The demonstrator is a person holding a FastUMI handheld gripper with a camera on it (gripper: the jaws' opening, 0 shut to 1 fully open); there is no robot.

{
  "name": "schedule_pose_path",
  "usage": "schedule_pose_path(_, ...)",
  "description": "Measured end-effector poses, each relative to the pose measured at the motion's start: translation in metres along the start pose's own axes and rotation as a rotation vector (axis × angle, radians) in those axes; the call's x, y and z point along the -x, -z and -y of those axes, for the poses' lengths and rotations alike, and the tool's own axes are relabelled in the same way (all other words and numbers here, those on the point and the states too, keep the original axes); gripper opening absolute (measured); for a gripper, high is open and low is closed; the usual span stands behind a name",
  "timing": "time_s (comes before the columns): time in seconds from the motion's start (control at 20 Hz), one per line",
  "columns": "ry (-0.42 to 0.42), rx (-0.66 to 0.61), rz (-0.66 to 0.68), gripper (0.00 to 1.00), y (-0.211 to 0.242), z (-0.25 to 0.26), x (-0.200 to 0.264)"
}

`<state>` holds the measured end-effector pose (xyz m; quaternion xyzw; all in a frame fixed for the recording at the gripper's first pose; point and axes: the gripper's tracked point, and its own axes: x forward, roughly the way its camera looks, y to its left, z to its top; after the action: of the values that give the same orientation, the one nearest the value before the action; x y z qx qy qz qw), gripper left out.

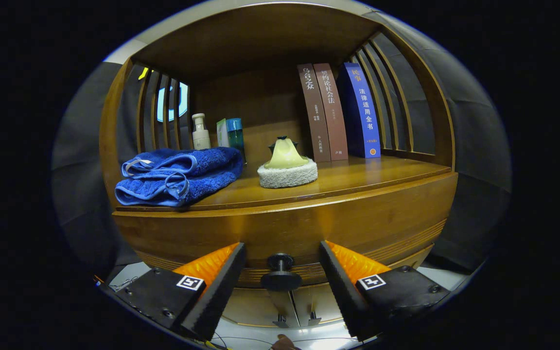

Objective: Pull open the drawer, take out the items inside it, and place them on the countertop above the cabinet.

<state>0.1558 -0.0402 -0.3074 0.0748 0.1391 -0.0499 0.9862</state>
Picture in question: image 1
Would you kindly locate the folded blue towel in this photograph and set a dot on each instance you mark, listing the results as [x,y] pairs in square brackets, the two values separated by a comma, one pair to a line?
[178,175]

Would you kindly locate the blue book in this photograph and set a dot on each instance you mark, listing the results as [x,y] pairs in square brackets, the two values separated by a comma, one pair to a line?
[365,116]

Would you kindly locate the teal capped bottle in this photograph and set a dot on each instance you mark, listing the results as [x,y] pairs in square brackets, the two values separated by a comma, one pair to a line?
[235,136]

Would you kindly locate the wooden drawer with black knob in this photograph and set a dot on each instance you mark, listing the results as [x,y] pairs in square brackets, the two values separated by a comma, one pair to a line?
[309,223]

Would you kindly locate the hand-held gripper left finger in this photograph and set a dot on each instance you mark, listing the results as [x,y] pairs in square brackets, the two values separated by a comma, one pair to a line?
[219,291]

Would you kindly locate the white pump bottle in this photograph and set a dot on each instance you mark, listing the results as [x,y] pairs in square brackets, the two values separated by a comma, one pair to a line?
[201,138]

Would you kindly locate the white green tube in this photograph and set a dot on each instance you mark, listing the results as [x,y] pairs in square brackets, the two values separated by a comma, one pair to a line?
[221,133]

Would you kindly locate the blue lidded teacup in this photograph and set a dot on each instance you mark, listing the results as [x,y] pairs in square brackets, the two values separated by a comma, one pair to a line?
[271,146]

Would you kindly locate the wooden cabinet door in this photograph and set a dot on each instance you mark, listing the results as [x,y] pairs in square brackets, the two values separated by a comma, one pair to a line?
[323,306]
[255,306]

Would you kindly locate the wooden countertop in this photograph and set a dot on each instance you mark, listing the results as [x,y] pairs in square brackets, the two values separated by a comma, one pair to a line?
[358,175]

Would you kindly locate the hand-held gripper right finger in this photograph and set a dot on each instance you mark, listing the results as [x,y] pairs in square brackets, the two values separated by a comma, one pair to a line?
[343,291]

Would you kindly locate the yellow brush with white pad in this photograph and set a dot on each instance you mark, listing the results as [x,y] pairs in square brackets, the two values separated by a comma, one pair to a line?
[287,155]

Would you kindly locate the wooden cabinet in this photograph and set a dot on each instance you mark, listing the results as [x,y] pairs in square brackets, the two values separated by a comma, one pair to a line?
[260,39]

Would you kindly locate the reddish brown book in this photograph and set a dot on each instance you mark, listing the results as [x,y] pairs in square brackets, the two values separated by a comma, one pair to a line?
[333,121]

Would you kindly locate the dark brown book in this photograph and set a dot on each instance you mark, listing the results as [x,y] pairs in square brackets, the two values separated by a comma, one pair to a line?
[316,121]

